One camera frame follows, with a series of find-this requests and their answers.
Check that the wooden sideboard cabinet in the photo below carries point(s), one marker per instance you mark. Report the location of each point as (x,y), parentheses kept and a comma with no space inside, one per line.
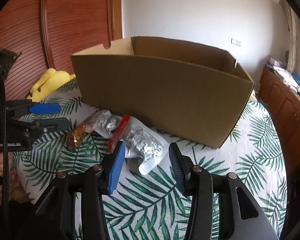
(284,108)

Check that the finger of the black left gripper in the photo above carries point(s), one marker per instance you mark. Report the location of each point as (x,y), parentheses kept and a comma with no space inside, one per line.
(53,125)

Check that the brown cardboard box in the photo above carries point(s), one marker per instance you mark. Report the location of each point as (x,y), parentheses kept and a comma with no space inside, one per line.
(187,89)

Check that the patterned window curtain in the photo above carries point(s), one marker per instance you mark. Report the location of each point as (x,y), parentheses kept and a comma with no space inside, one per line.
(293,24)

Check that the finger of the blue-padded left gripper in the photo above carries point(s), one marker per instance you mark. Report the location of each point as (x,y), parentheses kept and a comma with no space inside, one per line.
(45,108)

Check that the white wall switch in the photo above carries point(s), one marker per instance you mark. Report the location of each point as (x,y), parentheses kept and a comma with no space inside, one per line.
(235,42)

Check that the yellow Pikachu plush toy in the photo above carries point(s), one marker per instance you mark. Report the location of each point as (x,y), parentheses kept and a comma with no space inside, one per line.
(50,81)

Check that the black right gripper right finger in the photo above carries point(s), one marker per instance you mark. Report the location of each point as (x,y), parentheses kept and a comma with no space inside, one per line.
(182,167)

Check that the silver foil snack packet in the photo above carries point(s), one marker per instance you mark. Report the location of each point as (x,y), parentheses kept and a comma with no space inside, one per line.
(103,122)

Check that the brown transparent snack packet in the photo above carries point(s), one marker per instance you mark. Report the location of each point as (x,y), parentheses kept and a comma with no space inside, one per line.
(76,136)

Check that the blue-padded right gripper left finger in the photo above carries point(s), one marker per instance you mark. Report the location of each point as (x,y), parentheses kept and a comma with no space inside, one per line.
(112,166)

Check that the silver red-top snack packet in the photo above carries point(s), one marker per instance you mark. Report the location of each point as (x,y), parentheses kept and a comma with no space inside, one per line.
(142,143)

